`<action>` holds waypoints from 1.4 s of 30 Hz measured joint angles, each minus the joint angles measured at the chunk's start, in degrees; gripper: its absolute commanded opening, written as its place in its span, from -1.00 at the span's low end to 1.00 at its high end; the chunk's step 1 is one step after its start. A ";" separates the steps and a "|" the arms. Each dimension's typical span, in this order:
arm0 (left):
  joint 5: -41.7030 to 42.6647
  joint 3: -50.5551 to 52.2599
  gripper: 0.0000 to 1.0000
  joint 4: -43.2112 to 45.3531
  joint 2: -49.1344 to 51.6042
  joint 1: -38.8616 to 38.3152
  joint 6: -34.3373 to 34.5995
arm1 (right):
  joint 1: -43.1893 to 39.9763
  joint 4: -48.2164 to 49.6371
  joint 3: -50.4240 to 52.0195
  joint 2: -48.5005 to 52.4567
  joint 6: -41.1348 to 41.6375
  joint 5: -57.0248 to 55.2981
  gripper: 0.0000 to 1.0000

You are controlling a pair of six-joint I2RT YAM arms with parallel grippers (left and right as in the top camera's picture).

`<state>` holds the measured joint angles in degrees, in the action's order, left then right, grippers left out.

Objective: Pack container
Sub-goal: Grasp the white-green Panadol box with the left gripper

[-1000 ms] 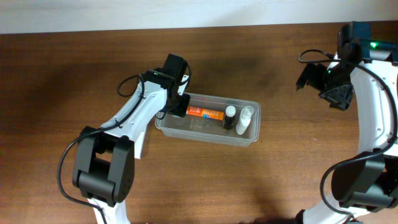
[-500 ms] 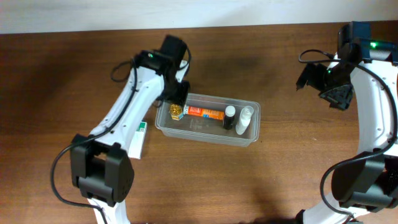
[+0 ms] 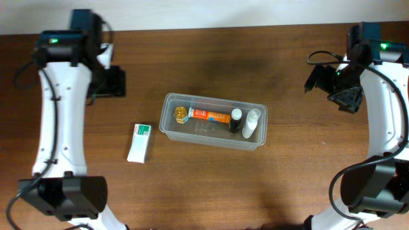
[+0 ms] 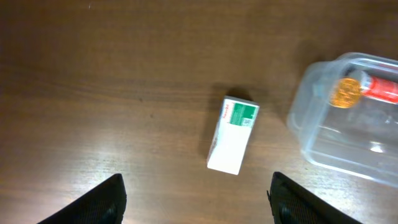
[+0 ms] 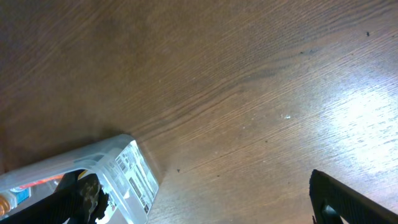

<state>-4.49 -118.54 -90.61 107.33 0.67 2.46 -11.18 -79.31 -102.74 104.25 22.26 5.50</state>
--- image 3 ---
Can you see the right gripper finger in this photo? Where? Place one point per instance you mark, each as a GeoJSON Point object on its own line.
{"type": "Point", "coordinates": [348, 100]}
{"type": "Point", "coordinates": [321, 77]}

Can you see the black bottle white cap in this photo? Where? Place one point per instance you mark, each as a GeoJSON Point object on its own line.
{"type": "Point", "coordinates": [235, 121]}

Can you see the white green medicine box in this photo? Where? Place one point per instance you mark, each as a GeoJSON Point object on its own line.
{"type": "Point", "coordinates": [139, 146]}

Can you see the gold lidded small jar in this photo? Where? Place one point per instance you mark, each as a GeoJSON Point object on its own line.
{"type": "Point", "coordinates": [181, 115]}

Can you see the clear plastic container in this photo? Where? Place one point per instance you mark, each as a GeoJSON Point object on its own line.
{"type": "Point", "coordinates": [212, 133]}

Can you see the white spray bottle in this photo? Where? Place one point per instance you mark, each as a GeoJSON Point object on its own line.
{"type": "Point", "coordinates": [251, 123]}

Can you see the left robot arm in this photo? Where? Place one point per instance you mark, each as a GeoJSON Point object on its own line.
{"type": "Point", "coordinates": [75, 68]}

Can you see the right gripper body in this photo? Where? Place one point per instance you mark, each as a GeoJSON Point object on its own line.
{"type": "Point", "coordinates": [346, 96]}

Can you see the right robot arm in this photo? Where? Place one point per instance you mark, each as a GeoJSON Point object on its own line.
{"type": "Point", "coordinates": [375, 72]}

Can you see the orange tablet tube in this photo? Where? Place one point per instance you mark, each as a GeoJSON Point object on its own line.
{"type": "Point", "coordinates": [208, 115]}

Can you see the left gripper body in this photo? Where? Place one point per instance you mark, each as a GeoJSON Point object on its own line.
{"type": "Point", "coordinates": [112, 82]}

